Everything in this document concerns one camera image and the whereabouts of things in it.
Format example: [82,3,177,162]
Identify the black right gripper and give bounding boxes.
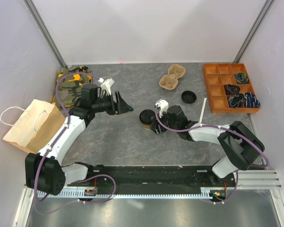
[149,108,178,135]

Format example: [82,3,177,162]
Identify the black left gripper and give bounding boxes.
[92,91,133,115]

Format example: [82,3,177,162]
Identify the brown paper coffee cup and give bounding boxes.
[141,122,152,130]

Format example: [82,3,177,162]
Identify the black plastic cup lid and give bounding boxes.
[139,109,155,125]

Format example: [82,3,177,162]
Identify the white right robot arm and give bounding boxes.
[151,100,269,186]

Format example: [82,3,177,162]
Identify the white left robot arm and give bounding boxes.
[25,84,133,195]

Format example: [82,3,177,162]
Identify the brown paper takeout bag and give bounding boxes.
[3,99,65,154]

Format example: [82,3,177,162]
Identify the cardboard cup carrier tray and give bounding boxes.
[159,64,186,90]

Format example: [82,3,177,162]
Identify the white paper-wrapped straw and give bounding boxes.
[199,98,207,123]

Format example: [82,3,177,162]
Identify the camouflage folded cloth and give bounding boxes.
[56,66,92,108]

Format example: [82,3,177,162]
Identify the orange compartment tray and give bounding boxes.
[203,63,260,114]

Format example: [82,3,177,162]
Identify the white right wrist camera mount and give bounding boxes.
[155,99,169,118]

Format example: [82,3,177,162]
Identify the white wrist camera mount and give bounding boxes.
[155,99,169,118]
[98,78,115,95]

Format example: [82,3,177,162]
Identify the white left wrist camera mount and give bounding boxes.
[98,78,115,95]

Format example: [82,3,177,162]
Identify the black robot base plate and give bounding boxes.
[67,161,237,190]

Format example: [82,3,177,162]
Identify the grey slotted cable duct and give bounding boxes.
[47,187,221,199]

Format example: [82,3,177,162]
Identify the dark brown hair ties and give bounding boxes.
[224,84,241,94]

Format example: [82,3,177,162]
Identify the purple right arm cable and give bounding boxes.
[155,106,270,205]

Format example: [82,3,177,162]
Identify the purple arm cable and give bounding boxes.
[33,72,116,215]
[155,106,270,205]

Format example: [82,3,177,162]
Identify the blue striped hair ties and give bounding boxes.
[228,92,261,108]

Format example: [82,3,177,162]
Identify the blue green hair ties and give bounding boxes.
[235,72,249,84]

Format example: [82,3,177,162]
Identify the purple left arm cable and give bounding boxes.
[33,72,116,215]

